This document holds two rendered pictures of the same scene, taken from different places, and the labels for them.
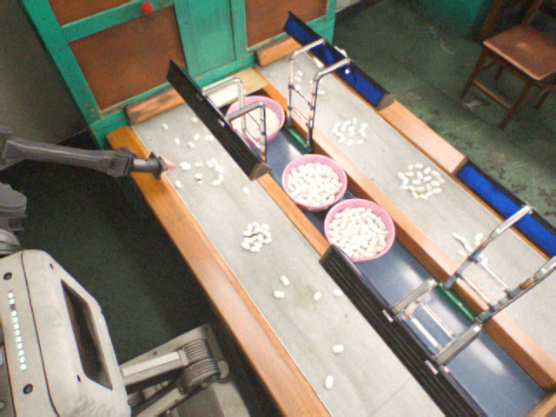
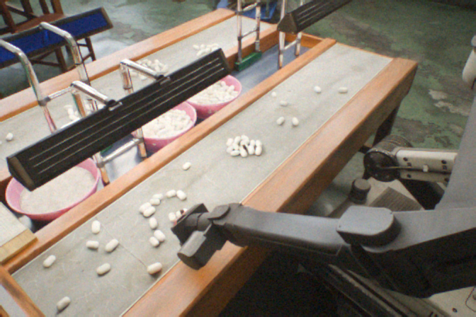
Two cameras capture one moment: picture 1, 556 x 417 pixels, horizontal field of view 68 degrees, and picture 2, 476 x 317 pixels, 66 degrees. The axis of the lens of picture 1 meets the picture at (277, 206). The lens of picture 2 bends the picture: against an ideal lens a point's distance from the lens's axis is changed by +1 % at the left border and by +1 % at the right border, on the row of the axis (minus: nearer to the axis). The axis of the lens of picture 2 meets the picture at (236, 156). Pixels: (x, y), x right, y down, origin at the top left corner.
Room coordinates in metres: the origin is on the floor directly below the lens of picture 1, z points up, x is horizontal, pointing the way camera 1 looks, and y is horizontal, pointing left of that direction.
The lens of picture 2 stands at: (1.05, 1.03, 1.56)
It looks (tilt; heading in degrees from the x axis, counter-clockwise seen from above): 41 degrees down; 254
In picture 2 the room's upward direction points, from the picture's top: straight up
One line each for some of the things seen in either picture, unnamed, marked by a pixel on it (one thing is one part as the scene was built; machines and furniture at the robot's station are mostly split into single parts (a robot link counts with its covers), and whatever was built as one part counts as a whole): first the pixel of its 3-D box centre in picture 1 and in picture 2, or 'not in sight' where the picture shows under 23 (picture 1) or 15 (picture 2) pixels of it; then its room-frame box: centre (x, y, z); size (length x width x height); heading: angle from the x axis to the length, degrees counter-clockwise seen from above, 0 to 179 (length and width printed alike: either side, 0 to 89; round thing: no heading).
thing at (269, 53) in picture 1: (281, 48); not in sight; (1.80, -0.02, 0.83); 0.30 x 0.06 x 0.07; 125
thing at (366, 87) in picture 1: (334, 56); (23, 43); (1.40, -0.22, 1.08); 0.62 x 0.08 x 0.07; 35
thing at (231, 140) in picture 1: (212, 114); (139, 103); (1.08, 0.23, 1.08); 0.62 x 0.08 x 0.07; 35
